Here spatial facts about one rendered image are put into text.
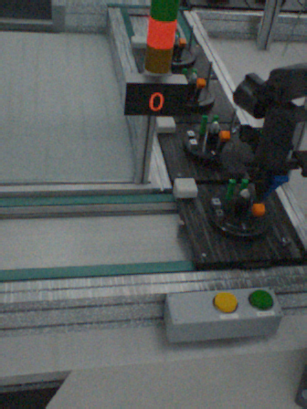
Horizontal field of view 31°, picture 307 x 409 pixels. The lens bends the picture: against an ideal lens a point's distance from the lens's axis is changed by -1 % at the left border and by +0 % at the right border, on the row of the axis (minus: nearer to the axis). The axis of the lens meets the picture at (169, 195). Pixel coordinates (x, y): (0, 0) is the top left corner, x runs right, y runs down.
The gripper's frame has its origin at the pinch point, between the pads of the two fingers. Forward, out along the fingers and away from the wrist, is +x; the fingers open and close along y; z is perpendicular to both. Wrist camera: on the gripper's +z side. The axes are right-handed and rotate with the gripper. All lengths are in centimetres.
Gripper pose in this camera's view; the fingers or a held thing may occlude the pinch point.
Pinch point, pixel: (262, 185)
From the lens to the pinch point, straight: 106.0
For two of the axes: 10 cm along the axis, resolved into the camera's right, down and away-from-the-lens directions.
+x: -1.1, 7.8, 6.2
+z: -1.8, -6.3, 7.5
